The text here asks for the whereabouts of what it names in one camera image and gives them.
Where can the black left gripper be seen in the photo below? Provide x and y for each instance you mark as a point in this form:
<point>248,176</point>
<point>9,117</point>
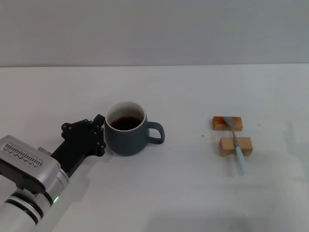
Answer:
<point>74,152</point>

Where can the dark grey ceramic cup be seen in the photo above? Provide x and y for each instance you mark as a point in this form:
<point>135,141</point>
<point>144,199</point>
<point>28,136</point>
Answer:
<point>125,142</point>

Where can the dark coffee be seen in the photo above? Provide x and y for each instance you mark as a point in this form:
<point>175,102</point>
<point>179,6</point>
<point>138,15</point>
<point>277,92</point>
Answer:
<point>124,123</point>

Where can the orange stained wooden block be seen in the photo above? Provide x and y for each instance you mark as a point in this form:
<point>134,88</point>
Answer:
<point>218,124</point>

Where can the pale notched wooden block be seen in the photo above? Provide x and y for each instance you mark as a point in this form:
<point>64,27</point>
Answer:
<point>227,145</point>

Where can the silver vented wrist camera box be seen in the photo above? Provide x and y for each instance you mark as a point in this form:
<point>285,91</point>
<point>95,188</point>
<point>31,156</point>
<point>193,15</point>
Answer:
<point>26,162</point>

